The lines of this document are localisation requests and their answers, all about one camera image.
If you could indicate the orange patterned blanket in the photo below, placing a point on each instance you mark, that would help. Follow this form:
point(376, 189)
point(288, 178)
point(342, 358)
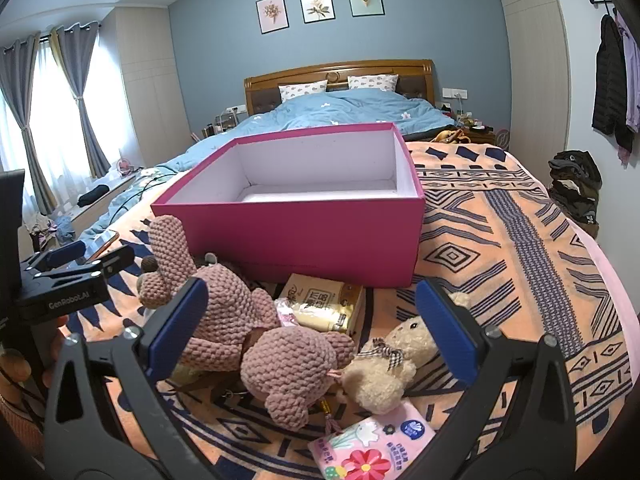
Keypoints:
point(500, 260)

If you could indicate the purple jacket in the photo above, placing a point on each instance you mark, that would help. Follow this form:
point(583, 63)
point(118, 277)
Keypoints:
point(632, 90)

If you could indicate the blue floral duvet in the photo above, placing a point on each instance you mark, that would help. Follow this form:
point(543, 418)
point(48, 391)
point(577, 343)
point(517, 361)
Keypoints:
point(350, 107)

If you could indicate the bedside table with bottles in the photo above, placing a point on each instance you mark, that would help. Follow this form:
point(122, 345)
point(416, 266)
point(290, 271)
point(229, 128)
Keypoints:
point(225, 125)

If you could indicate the smartphone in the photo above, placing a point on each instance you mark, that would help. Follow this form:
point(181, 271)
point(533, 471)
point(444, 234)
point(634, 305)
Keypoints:
point(102, 245)

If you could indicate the yellow tissue pack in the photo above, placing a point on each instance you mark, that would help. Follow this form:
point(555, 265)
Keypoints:
point(320, 305)

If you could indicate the pink cardboard box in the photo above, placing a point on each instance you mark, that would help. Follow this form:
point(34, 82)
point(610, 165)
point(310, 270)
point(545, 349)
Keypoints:
point(300, 235)

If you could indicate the wooden nightstand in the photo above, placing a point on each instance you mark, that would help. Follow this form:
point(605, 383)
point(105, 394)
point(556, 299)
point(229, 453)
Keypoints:
point(480, 136)

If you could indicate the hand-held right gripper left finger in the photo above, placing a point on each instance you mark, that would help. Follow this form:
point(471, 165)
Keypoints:
point(175, 325)

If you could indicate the small pink fan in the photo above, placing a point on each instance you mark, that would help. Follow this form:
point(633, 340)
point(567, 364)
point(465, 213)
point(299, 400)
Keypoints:
point(123, 165)

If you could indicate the white patterned pillow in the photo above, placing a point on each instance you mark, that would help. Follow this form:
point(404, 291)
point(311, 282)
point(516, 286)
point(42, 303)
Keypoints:
point(372, 82)
point(302, 91)

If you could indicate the white wall socket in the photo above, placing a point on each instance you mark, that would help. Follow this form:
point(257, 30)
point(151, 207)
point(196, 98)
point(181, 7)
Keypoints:
point(455, 93)

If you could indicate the yellow brown cloth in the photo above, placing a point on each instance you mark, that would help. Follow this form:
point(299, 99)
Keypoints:
point(450, 136)

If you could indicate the pink patterned pouch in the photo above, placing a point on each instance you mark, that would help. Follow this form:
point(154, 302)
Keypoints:
point(286, 316)

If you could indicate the wooden bed headboard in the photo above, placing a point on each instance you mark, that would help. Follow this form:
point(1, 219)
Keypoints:
point(300, 72)

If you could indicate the cream teddy bear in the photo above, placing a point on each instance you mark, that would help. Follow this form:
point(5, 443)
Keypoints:
point(380, 380)

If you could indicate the person's left forearm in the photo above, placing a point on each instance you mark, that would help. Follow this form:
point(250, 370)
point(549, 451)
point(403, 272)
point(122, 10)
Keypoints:
point(20, 430)

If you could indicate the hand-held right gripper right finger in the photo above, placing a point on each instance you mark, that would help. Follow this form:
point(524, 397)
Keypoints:
point(445, 330)

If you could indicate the person's left hand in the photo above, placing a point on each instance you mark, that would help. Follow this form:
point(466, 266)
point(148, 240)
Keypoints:
point(14, 367)

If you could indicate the pink crocheted plush toy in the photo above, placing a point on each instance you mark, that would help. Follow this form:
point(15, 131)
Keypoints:
point(230, 310)

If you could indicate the pile of dark clothes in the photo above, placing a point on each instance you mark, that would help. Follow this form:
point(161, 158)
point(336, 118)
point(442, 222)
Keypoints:
point(575, 185)

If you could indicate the pink flower tissue packet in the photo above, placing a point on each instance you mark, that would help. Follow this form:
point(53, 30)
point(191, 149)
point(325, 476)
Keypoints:
point(370, 450)

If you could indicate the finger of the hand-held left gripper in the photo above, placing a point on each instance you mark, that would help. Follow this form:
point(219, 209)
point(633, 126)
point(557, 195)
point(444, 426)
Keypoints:
point(112, 259)
point(65, 253)

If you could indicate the grey curtain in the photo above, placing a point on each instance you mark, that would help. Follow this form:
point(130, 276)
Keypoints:
point(82, 90)
point(20, 110)

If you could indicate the black puffer jacket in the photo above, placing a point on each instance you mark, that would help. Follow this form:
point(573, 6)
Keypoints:
point(607, 85)

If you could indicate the black cloth roll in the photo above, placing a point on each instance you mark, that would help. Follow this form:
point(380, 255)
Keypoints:
point(92, 195)

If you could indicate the framed flower picture white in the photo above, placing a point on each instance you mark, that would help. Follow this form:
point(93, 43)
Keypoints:
point(316, 3)

